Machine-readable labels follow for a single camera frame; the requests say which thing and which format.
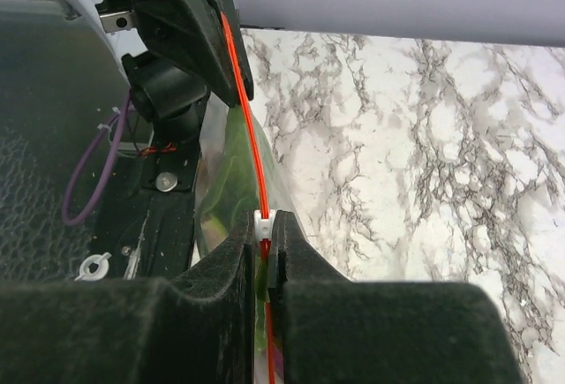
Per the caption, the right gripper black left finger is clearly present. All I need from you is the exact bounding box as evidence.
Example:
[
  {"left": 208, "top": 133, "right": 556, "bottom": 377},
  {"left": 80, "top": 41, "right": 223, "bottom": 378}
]
[{"left": 1, "top": 214, "right": 256, "bottom": 383}]

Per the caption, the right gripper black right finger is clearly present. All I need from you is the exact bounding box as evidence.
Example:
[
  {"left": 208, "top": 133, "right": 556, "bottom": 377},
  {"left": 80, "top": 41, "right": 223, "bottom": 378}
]
[{"left": 268, "top": 211, "right": 522, "bottom": 383}]

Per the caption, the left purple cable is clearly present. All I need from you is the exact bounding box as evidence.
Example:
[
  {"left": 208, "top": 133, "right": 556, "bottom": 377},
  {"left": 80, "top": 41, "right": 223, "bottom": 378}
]
[{"left": 61, "top": 90, "right": 133, "bottom": 227}]

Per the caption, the green leaf vegetable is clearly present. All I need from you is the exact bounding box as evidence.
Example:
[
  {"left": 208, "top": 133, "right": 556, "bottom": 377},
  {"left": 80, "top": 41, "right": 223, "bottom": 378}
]
[{"left": 207, "top": 118, "right": 270, "bottom": 354}]

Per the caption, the clear orange-zip bag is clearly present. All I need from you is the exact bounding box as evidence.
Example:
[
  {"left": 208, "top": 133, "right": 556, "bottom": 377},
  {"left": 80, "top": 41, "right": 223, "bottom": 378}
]
[{"left": 197, "top": 14, "right": 294, "bottom": 383}]

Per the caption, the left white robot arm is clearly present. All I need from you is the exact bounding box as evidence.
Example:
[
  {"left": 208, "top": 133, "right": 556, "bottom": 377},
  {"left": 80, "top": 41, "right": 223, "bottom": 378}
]
[{"left": 63, "top": 0, "right": 254, "bottom": 143}]

